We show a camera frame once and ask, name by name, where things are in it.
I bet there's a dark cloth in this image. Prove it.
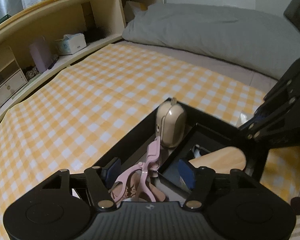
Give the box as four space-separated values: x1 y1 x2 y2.
284 0 300 42

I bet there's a yellow checked blanket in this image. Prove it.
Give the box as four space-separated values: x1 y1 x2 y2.
0 42 300 240

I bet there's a long wooden shelf unit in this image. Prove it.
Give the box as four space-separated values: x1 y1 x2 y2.
0 0 165 133

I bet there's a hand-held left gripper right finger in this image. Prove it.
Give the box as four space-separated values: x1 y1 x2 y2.
177 159 261 210

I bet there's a white tissue box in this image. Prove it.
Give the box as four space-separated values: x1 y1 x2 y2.
56 33 87 56

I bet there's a pink eyelash curler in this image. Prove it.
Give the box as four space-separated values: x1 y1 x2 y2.
109 137 163 203

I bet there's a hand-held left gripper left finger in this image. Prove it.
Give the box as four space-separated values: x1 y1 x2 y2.
40 158 121 212

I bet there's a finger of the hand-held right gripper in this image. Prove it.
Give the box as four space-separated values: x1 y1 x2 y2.
237 92 300 148
255 55 300 118

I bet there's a black fluffy item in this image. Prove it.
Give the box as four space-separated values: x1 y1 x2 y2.
85 27 108 43

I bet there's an oval wooden case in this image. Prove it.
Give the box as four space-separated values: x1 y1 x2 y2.
190 146 247 174

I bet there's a beige bed mattress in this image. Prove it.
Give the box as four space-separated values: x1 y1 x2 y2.
165 50 280 93

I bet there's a small black box with insert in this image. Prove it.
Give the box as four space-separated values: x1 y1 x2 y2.
157 123 243 195

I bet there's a white bag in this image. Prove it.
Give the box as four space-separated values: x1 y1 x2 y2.
125 1 148 22

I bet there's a dark green case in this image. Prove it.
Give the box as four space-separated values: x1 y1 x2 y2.
0 14 10 29

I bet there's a large black cardboard box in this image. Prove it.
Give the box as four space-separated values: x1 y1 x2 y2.
92 99 271 202

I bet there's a grey pillow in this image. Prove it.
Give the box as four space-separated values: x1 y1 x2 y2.
121 3 300 80

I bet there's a beige egg-shaped device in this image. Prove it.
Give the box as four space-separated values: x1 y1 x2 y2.
155 97 188 148

